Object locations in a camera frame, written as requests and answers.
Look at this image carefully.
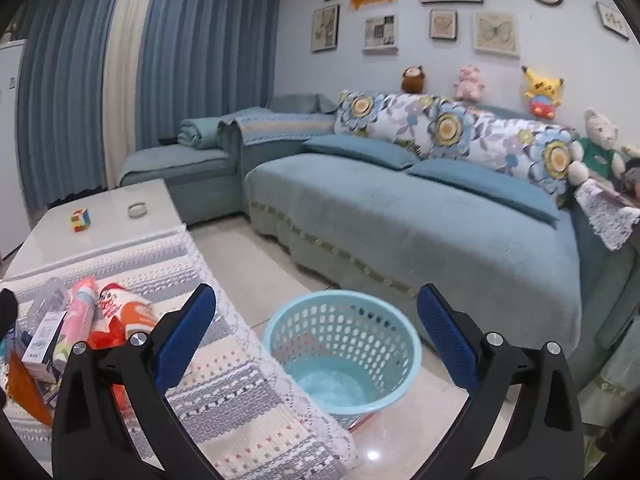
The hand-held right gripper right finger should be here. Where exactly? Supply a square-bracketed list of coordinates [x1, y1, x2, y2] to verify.
[417, 284, 586, 480]

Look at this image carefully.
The teddy bear in green shirt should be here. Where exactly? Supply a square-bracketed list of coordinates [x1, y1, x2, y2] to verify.
[567, 108, 629, 192]

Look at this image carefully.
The yellow plush toy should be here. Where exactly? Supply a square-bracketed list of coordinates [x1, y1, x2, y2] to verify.
[520, 64, 565, 120]

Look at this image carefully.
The striped armrest cover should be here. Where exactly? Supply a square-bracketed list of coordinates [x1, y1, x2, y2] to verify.
[217, 110, 337, 147]

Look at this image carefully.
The folded teal blanket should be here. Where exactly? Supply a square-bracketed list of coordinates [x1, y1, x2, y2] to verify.
[177, 107, 236, 150]

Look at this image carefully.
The white coffee table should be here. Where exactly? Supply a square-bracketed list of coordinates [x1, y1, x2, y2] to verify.
[2, 178, 189, 281]

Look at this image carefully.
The pink plush toy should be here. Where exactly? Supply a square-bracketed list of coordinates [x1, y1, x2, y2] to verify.
[453, 64, 486, 103]

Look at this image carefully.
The striped knitted tablecloth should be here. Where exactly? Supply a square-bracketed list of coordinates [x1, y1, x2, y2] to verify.
[0, 227, 358, 480]

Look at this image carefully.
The white lace cloth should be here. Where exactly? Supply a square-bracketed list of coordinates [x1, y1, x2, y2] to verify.
[573, 179, 640, 252]

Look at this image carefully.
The tall dark picture frame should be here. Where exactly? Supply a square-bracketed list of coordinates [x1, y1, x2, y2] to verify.
[310, 4, 341, 54]

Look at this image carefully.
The pink packet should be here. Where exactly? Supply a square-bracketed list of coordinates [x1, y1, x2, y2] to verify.
[55, 276, 99, 362]

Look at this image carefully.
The blue fabric sofa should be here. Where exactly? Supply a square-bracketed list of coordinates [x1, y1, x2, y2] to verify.
[119, 94, 640, 413]

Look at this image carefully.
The blue curtain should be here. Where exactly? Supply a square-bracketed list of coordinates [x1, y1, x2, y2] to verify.
[16, 0, 127, 212]
[136, 0, 284, 150]

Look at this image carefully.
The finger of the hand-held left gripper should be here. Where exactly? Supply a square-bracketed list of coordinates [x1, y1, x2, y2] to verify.
[0, 287, 19, 335]

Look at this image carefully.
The white carton with blue print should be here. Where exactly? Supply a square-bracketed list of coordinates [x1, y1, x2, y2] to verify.
[22, 310, 69, 384]

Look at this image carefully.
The teal plush sofa cover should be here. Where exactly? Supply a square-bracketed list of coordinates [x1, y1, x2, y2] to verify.
[244, 152, 584, 361]

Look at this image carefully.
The dark tilted picture frame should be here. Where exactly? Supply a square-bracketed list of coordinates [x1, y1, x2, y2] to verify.
[594, 1, 630, 41]

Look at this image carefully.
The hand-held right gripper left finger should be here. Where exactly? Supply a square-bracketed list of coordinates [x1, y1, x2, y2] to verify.
[52, 283, 217, 480]

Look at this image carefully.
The floral pillow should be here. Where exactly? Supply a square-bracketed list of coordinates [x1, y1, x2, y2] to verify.
[425, 100, 547, 173]
[334, 90, 437, 159]
[500, 125, 582, 209]

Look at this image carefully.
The brown plush toy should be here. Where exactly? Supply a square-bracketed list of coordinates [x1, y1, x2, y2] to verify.
[401, 65, 427, 95]

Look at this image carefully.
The white picture frame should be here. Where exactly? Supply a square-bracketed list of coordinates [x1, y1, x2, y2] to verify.
[363, 13, 400, 52]

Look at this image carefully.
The small butterfly picture frame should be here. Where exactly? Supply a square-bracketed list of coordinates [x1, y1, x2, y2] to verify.
[428, 8, 459, 41]

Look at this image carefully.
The orange packet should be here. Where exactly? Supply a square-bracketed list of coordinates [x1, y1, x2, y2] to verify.
[7, 347, 55, 429]

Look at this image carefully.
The blue seat cushion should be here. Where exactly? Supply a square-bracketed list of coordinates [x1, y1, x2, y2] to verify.
[301, 134, 421, 171]
[406, 158, 564, 226]

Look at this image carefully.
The clear plastic bottle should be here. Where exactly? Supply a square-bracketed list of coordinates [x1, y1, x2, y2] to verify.
[27, 276, 71, 331]

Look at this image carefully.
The light blue plastic basket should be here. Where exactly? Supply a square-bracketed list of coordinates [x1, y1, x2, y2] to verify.
[262, 288, 423, 429]

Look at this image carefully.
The red snack bag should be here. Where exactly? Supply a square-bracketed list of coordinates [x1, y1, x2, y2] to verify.
[90, 282, 162, 411]

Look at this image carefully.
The white curtain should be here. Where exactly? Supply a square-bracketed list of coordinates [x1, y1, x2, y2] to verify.
[101, 0, 162, 192]

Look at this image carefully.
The wide butterfly picture frame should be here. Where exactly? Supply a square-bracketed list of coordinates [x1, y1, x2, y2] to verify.
[473, 11, 520, 59]

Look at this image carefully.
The white cabinet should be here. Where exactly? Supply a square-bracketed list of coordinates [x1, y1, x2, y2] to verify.
[0, 39, 34, 262]

